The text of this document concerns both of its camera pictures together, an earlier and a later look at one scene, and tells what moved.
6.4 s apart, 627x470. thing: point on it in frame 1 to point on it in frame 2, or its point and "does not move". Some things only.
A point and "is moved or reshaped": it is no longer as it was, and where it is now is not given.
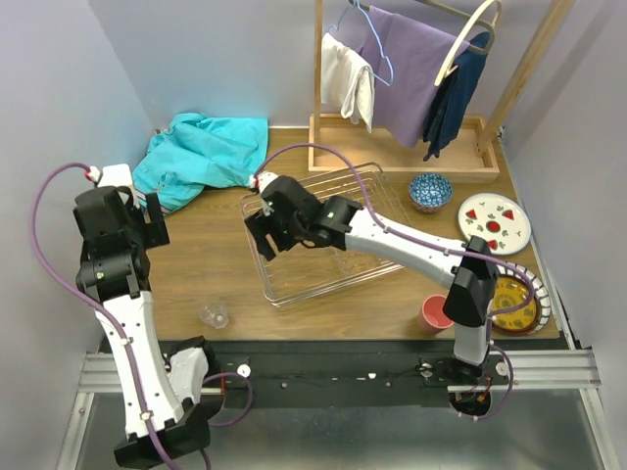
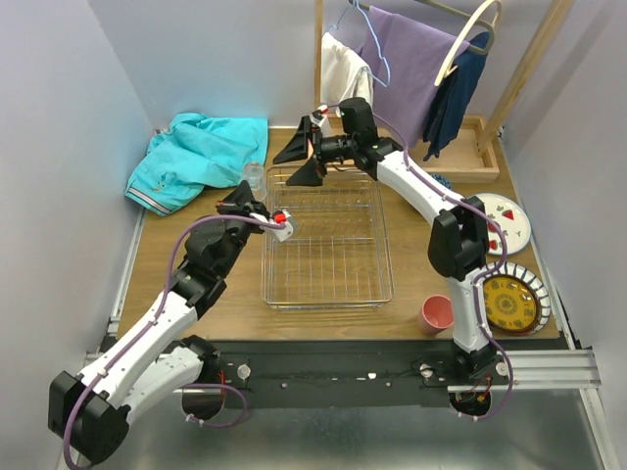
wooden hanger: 451,64 does not move
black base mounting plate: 358,373 does not move
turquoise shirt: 197,152 does not move
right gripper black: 260,224 to 312,172
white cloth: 347,80 does not move
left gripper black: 154,221 to 234,209
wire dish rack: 305,272 is moved or reshaped
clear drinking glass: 215,313 to 255,174
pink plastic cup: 432,318 does not move
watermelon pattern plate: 498,219 does not move
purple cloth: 408,60 does not move
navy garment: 456,94 does not move
